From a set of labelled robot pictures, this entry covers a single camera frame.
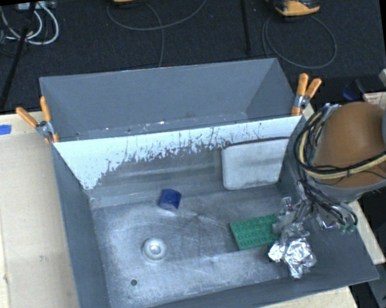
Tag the clear glass dome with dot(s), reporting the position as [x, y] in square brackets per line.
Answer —
[154, 249]

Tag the green studded flat block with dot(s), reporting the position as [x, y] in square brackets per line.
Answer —
[254, 232]

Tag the white shallow tray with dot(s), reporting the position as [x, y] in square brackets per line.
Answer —
[254, 164]

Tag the dark blue cup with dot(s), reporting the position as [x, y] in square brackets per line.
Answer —
[169, 199]

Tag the crumpled silver foil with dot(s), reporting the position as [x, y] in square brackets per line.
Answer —
[293, 256]

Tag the grey metal bin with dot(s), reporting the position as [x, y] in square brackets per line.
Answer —
[195, 276]

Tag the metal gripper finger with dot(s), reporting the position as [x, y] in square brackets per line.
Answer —
[291, 207]
[291, 228]

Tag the pale wood board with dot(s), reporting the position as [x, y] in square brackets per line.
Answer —
[31, 241]

